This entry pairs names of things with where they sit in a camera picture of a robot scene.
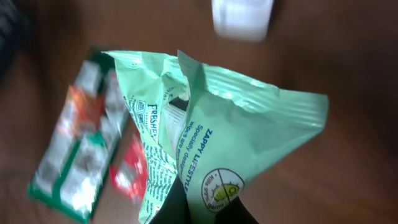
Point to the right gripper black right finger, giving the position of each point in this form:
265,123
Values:
235,213

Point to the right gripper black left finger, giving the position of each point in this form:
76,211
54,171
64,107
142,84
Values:
175,208

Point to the red chips bag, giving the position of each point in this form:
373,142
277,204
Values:
130,178

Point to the light blue snack packet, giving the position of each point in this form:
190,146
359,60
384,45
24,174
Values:
212,129

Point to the green snack bag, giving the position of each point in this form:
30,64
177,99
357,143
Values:
71,174

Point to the orange snack box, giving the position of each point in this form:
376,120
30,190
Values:
81,112

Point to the white barcode scanner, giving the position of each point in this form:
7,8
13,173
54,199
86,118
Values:
242,19

